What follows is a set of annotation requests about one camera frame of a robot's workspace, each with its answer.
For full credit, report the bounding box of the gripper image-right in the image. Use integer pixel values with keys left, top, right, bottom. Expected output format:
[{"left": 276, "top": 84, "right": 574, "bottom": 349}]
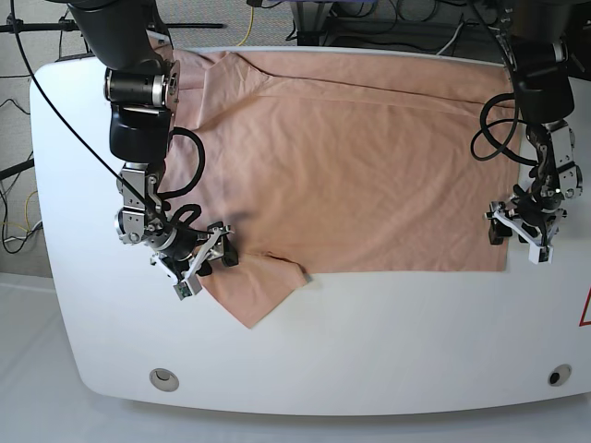
[{"left": 484, "top": 195, "right": 567, "bottom": 247}]

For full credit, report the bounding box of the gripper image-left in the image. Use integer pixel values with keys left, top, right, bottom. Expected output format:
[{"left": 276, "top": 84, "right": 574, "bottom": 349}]
[{"left": 148, "top": 221, "right": 239, "bottom": 282}]

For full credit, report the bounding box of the peach pink T-shirt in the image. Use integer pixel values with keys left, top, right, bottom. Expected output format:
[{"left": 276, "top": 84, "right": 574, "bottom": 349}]
[{"left": 172, "top": 51, "right": 518, "bottom": 327}]

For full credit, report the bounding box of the red triangle table marking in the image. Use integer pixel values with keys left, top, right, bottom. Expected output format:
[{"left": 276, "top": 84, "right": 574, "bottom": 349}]
[{"left": 579, "top": 290, "right": 591, "bottom": 327}]

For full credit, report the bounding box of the silver left table grommet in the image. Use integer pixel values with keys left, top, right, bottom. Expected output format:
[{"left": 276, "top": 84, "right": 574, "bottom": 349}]
[{"left": 149, "top": 368, "right": 179, "bottom": 392}]

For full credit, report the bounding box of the dark right table grommet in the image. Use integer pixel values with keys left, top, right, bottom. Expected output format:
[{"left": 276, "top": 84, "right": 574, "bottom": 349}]
[{"left": 548, "top": 364, "right": 573, "bottom": 387}]

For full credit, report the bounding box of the black tripod stand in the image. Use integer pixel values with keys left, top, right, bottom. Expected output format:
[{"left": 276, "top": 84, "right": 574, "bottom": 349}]
[{"left": 1, "top": 15, "right": 226, "bottom": 33}]

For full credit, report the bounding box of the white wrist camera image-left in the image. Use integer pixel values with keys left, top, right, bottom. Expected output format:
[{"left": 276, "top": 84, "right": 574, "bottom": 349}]
[{"left": 174, "top": 275, "right": 202, "bottom": 300}]

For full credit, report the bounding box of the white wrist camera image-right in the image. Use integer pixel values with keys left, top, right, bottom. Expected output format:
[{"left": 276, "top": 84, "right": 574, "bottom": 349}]
[{"left": 528, "top": 245, "right": 554, "bottom": 264}]

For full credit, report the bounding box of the white cable at top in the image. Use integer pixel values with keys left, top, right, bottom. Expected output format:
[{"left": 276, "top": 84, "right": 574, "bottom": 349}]
[{"left": 437, "top": 22, "right": 465, "bottom": 55}]

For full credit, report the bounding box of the yellow cable at left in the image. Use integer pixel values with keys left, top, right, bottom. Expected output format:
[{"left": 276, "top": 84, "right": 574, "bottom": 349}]
[{"left": 3, "top": 189, "right": 42, "bottom": 234}]

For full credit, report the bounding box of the yellow cable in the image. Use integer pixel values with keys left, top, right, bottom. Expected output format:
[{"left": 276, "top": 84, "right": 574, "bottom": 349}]
[
  {"left": 3, "top": 189, "right": 42, "bottom": 234},
  {"left": 236, "top": 7, "right": 256, "bottom": 48}
]

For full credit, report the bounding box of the yellow cable at top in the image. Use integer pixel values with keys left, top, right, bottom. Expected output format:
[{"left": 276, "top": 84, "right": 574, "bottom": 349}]
[{"left": 236, "top": 7, "right": 256, "bottom": 48}]

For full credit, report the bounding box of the grey robot base frame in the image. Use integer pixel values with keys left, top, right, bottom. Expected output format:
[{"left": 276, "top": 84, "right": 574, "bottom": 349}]
[{"left": 285, "top": 1, "right": 378, "bottom": 46}]

